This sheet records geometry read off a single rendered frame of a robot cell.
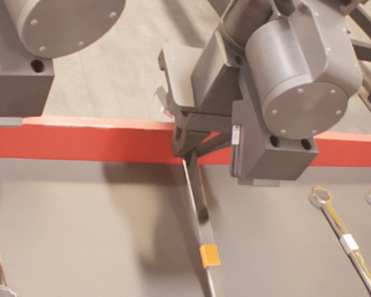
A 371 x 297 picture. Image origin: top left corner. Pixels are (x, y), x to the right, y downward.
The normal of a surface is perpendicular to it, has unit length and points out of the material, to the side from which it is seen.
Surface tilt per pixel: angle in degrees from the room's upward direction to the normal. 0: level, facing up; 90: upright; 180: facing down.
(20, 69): 12
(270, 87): 77
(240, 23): 95
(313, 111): 102
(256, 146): 90
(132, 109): 0
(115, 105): 0
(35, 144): 90
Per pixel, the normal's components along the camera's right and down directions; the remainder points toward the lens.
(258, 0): -0.69, 0.36
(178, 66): 0.35, -0.58
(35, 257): 0.31, -0.74
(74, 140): 0.29, 0.67
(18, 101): 0.27, 0.81
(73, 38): 0.48, 0.79
